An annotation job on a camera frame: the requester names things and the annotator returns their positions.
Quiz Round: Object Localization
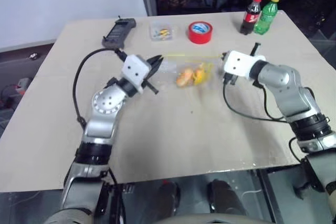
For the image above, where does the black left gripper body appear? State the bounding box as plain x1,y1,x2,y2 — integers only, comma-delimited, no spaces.
143,60,160,95

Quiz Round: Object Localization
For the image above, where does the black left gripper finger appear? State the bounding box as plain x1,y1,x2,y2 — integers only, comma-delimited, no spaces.
149,63,163,80
151,54,164,68

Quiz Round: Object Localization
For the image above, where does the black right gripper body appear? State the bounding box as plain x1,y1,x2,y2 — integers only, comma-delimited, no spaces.
223,42,261,86

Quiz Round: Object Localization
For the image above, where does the blurry orange object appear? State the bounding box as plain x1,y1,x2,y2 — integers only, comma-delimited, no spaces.
175,67,195,88

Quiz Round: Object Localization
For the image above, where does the clear yellow-zipper plastic bag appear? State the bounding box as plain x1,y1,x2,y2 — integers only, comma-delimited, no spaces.
159,52,224,89

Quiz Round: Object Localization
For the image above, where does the clear plastic parts box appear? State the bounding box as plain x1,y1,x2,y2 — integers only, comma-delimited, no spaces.
149,21,176,42

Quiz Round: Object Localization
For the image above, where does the red tape roll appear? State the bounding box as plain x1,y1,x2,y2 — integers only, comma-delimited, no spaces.
187,20,214,45

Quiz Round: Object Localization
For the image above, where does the red-capped cola bottle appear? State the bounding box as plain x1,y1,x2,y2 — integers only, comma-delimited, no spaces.
239,0,264,36

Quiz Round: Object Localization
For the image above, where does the black handheld remote controller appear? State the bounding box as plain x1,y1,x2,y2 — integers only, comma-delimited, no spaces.
101,15,137,49

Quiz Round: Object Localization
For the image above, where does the green yellow-capped soda bottle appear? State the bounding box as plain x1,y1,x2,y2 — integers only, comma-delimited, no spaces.
253,0,281,36

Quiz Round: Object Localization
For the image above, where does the dark rounded robot foot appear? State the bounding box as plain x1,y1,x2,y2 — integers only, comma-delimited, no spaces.
206,179,247,216
154,180,181,215

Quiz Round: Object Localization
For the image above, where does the black table leg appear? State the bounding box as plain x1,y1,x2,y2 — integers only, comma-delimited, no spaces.
255,168,277,224
112,183,127,224

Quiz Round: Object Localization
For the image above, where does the grey floor power strip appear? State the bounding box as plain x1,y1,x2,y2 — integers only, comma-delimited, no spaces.
16,77,33,95

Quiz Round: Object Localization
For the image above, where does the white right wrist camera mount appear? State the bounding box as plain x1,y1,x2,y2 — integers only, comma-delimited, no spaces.
224,50,267,81

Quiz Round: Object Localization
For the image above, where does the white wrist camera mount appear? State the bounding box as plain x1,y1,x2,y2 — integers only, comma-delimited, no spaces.
121,54,153,95
224,50,267,81

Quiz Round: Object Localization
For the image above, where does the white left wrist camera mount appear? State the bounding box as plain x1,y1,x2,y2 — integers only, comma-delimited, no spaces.
121,54,153,95

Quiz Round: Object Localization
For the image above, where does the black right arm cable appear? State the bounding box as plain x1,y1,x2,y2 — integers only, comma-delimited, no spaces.
223,80,290,124

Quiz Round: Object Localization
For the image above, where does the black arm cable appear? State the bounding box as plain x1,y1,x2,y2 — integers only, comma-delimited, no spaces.
223,80,290,124
72,48,127,131

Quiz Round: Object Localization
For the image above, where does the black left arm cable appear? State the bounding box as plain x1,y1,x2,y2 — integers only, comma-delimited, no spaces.
72,48,127,131

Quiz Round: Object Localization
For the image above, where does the thin white floor cable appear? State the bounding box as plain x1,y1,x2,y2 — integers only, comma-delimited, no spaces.
240,188,264,204

